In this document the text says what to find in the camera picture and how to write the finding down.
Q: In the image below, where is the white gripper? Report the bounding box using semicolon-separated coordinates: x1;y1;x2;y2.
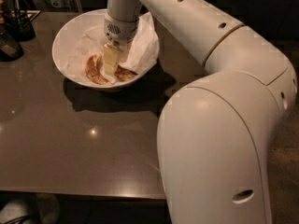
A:
103;13;139;76

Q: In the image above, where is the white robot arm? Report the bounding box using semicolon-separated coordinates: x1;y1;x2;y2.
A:
105;0;298;224

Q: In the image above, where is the white round bowl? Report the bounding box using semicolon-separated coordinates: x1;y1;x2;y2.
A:
51;8;161;91

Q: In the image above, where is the white crumpled paper liner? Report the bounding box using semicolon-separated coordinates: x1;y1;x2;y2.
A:
64;12;160;90

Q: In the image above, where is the dark round container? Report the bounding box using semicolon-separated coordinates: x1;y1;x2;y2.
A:
0;23;23;62

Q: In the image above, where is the white object under table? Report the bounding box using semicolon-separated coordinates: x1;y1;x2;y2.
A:
0;192;60;224

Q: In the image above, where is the black wire utensil holder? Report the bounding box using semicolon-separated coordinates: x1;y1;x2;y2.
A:
3;0;36;41

